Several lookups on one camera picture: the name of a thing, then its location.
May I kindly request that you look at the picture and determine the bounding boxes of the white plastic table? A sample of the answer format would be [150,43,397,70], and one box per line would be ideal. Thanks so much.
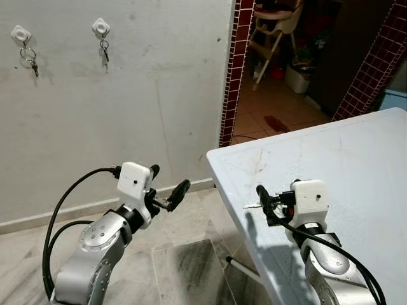
[207,107,407,305]

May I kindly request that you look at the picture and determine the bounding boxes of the white plastic container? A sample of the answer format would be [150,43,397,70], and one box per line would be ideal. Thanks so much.
[284,64,312,95]

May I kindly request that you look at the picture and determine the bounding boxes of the light blue box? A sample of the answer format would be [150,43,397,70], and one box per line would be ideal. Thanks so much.
[380,89,407,112]

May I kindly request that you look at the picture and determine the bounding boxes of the maroon tiled doorway edging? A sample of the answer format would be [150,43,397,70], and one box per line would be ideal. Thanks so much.
[219,0,256,148]

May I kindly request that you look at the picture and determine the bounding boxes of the maroon tiled partition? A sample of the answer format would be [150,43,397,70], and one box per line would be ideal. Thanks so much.
[331,0,407,122]

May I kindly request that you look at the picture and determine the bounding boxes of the dark brown door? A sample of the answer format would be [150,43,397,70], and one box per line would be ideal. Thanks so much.
[305,0,396,118]

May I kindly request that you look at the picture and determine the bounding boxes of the wooden high chair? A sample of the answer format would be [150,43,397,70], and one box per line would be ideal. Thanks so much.
[248,0,306,90]

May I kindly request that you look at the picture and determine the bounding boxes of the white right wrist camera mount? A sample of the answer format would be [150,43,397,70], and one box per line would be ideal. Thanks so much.
[289,180,330,230]

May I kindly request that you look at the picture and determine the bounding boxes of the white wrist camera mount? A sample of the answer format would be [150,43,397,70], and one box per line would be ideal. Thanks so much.
[289,180,330,230]
[117,162,154,228]

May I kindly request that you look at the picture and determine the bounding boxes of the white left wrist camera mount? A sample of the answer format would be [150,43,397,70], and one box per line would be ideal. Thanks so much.
[117,162,154,228]

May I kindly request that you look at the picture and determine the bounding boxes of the short black left arm cable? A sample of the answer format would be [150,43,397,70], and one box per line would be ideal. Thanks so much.
[43,219,93,280]

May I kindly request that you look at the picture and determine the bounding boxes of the dark keys on small ring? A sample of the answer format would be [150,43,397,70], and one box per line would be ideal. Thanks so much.
[99,39,111,64]

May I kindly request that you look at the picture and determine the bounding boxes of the white square wall hook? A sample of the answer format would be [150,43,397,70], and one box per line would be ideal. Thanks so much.
[92,18,111,41]
[11,25,32,46]

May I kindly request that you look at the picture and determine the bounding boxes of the brass key on large ring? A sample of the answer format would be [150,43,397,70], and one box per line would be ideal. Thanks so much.
[19,43,40,78]

